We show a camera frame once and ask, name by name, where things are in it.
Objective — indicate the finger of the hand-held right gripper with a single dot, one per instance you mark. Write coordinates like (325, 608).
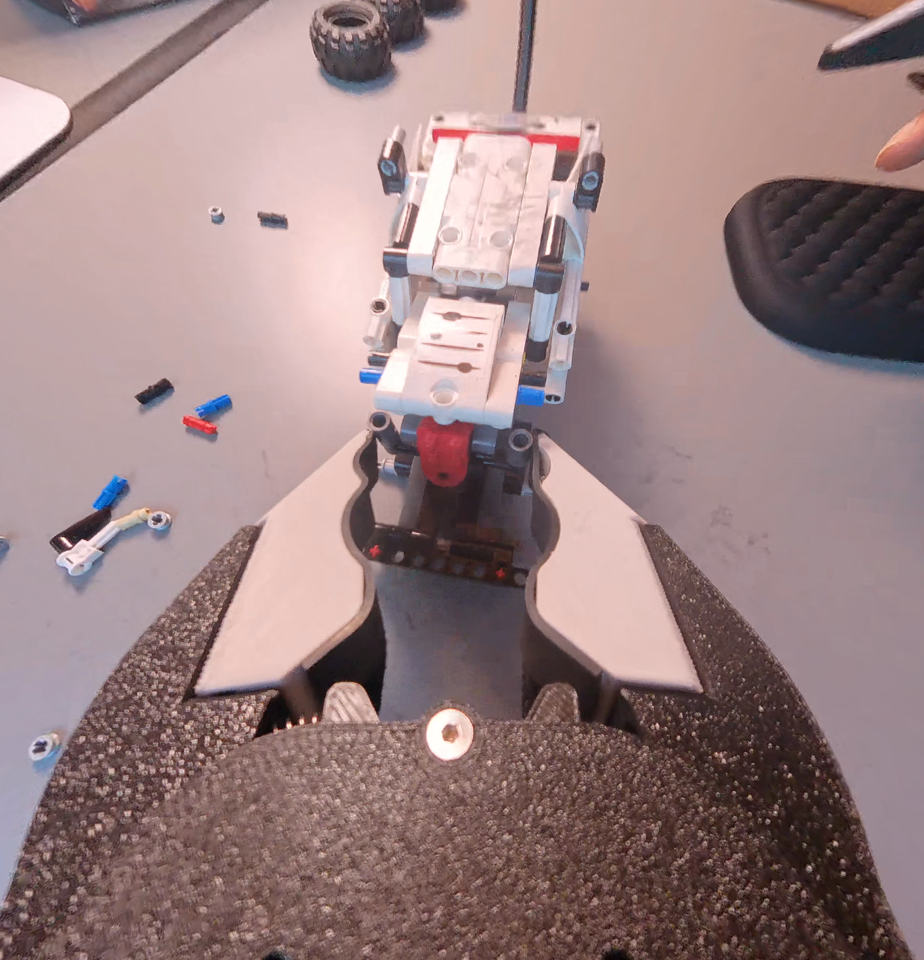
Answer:
(889, 37)

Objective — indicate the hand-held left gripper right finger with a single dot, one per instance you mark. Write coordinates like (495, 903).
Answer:
(619, 592)

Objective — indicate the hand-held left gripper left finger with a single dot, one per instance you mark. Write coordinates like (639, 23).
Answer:
(282, 592)

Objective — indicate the white lego truck model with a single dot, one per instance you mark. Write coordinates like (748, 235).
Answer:
(462, 345)

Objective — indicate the red lego axle pin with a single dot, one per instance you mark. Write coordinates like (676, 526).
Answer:
(199, 424)

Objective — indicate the blue lego pin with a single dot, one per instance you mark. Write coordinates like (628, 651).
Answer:
(214, 405)
(110, 492)

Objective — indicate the white lego connector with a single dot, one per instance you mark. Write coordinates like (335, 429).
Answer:
(83, 553)

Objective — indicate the black lego connector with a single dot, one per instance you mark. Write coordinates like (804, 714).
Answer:
(154, 391)

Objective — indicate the short black lego pin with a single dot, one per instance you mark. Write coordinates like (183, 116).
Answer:
(272, 219)

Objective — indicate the black lego tire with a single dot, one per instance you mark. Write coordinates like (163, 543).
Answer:
(439, 4)
(403, 19)
(349, 37)

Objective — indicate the black quilted pad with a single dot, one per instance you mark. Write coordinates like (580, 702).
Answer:
(844, 270)

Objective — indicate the white booklet stand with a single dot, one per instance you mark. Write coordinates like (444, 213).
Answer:
(19, 127)

